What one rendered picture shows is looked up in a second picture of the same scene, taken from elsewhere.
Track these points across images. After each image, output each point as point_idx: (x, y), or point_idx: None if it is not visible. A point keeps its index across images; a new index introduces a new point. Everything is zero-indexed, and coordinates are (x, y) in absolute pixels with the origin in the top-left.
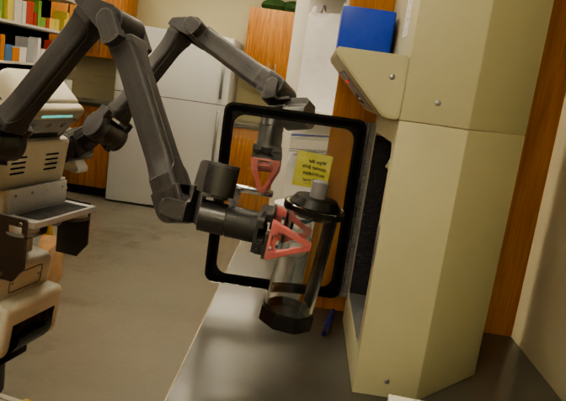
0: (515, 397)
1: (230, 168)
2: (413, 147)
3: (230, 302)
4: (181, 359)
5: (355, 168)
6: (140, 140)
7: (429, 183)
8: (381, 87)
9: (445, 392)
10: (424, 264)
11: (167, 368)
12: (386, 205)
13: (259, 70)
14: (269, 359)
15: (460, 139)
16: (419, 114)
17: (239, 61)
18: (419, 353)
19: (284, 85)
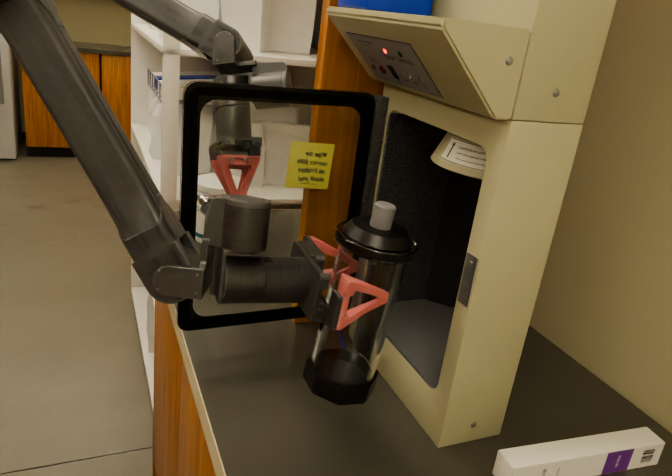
0: (562, 386)
1: (264, 207)
2: (524, 153)
3: (211, 346)
4: (49, 356)
5: (363, 157)
6: (89, 175)
7: (537, 196)
8: (495, 76)
9: (511, 407)
10: (521, 291)
11: (35, 373)
12: (488, 233)
13: (196, 19)
14: (321, 432)
15: (573, 137)
16: (534, 110)
17: (155, 4)
18: (507, 386)
19: (243, 43)
